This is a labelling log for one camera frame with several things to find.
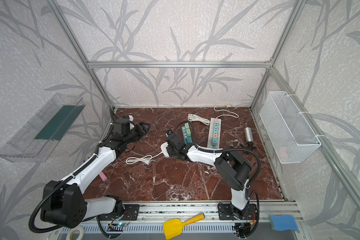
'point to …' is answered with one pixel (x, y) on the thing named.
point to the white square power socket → (164, 149)
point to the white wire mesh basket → (290, 137)
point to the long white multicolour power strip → (214, 132)
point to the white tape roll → (78, 227)
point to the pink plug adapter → (216, 120)
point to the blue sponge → (283, 222)
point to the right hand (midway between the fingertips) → (171, 142)
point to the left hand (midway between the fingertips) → (150, 122)
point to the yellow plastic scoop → (173, 227)
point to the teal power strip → (187, 139)
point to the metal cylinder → (248, 134)
